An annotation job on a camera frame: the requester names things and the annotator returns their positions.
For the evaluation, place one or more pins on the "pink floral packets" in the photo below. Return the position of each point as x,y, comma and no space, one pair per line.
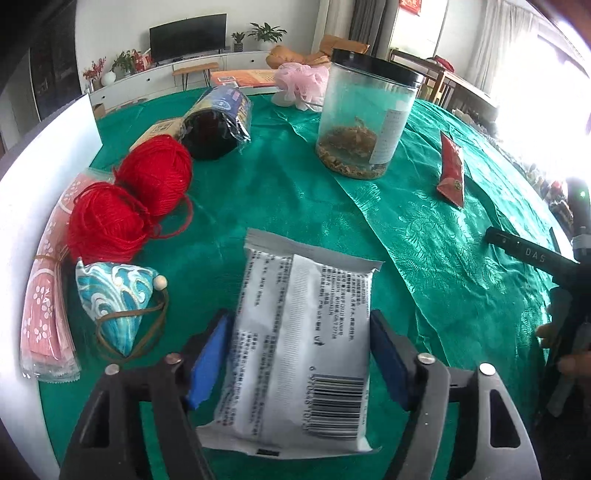
44,314

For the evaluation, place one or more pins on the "orange lounge chair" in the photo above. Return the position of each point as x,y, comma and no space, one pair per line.
295,54

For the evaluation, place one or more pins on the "red gift box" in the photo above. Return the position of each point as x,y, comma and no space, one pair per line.
144,62

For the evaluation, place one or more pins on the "white printed packet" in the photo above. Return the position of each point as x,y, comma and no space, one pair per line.
295,332

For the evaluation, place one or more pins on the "teal embroidered pouch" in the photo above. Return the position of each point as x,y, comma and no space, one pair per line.
115,295

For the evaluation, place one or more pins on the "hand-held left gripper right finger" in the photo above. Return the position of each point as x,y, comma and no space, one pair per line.
388,360

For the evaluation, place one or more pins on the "clear jar with black lid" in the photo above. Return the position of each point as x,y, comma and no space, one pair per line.
355,106

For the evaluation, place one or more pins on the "black television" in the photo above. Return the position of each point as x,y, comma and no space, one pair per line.
187,39

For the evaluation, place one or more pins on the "white curtain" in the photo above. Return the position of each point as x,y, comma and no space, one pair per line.
503,41

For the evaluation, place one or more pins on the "red wall hanging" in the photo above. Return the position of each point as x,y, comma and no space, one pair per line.
410,6

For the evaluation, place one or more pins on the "white television cabinet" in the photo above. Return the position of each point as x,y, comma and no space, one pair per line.
152,83

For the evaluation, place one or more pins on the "red flowers in vase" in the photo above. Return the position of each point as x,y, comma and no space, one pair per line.
93,71

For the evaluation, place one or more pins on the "dark wooden chair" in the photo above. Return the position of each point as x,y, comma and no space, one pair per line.
429,76

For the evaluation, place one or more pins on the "red yarn ball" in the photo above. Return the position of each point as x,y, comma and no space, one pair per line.
106,221
154,173

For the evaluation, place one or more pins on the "pile of assorted clutter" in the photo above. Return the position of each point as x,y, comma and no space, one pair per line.
549,194

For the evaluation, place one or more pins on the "white board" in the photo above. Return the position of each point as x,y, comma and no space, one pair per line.
27,207

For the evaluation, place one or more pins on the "tan paper pack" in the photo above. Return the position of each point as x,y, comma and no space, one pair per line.
159,129

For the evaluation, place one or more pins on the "green satin tablecloth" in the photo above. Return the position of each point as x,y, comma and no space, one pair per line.
300,198

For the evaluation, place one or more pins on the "small wooden side table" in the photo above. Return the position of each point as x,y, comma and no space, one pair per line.
196,69

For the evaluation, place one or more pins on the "red foil packet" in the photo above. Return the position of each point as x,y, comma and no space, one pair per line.
451,170

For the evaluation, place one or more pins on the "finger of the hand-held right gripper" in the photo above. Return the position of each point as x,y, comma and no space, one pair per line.
531,251

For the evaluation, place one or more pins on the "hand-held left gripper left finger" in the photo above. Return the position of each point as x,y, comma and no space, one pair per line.
207,364

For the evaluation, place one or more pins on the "person's right hand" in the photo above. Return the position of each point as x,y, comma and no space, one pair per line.
575,362

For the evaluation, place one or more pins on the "blue dark jar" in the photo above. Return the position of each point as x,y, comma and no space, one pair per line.
217,124

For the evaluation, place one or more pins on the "white round vase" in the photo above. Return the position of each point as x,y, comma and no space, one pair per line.
108,79

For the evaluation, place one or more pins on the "orange book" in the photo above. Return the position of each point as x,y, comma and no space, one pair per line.
251,77

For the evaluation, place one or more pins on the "small dark potted plant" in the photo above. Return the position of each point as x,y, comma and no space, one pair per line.
238,42

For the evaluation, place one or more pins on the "grey curtain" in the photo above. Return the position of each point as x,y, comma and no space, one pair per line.
369,25

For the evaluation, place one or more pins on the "green and red plant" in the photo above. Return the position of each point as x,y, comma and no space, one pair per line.
124,62

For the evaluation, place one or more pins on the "wooden desk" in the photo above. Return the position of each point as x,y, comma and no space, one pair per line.
471,90

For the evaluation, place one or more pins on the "large green potted plant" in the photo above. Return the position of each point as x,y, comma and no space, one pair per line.
267,34

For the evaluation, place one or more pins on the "pink bath pouf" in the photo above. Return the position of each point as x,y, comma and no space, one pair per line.
300,83

